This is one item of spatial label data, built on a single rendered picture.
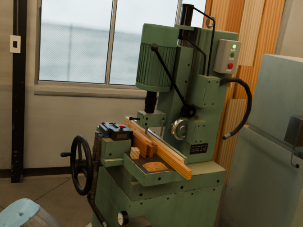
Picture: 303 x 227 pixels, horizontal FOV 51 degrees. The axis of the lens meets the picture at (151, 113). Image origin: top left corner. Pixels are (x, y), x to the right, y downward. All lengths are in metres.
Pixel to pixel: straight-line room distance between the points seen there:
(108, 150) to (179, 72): 0.51
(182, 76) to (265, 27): 1.95
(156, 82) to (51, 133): 1.66
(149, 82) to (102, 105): 1.49
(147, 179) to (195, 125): 0.37
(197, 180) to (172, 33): 0.75
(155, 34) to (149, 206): 0.82
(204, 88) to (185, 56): 0.18
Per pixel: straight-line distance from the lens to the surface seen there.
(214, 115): 1.74
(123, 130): 1.50
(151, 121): 1.61
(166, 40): 1.48
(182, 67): 1.58
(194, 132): 1.57
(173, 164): 1.45
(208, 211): 1.87
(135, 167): 1.43
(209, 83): 1.54
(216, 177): 1.78
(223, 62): 1.60
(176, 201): 1.68
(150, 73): 1.49
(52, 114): 2.91
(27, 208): 1.01
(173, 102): 1.60
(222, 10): 3.13
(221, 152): 3.22
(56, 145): 3.03
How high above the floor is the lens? 1.53
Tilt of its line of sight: 16 degrees down
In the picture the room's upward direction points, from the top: 8 degrees clockwise
